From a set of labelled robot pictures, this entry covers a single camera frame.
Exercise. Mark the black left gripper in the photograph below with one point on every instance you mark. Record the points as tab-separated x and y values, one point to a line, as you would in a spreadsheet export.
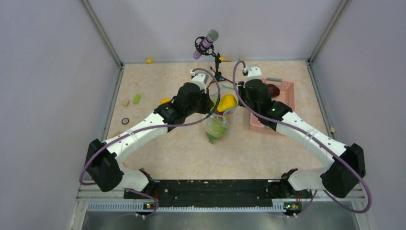
208	103

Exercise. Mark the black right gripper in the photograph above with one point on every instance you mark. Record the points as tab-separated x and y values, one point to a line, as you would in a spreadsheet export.
242	89

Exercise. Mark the red apple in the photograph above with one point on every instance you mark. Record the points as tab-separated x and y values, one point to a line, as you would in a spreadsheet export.
273	90

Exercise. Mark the yellow lemon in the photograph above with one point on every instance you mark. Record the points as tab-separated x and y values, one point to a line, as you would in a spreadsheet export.
228	101

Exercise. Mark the clear zip bag blue zipper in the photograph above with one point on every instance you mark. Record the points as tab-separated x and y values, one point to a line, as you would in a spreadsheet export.
225	116

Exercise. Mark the pink plastic perforated basket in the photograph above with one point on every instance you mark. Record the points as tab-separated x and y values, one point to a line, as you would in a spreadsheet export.
286	96

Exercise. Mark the green cabbage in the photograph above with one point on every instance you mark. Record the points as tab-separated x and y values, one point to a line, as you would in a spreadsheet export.
215	129

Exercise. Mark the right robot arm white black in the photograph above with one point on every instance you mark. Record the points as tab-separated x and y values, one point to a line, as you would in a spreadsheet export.
333	177

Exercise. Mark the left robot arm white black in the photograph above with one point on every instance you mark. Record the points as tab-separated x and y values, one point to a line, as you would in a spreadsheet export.
103	159

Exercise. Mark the yellow rectangular block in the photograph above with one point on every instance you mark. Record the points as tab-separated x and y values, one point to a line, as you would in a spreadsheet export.
165	100

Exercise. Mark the green toy block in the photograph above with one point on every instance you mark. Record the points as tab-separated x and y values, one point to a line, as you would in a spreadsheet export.
136	98

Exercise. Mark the small wooden cube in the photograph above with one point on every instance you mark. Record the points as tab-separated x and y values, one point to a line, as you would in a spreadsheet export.
125	103

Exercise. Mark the grey purple microphone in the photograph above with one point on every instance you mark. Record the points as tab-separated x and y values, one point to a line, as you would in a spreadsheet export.
204	44

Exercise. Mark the wooden peg at wall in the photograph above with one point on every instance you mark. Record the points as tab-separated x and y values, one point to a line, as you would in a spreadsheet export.
225	59

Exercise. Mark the brown ring toy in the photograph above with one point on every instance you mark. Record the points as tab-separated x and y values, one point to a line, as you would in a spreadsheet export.
125	121

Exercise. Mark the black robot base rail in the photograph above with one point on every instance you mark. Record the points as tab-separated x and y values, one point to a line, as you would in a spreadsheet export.
223	193

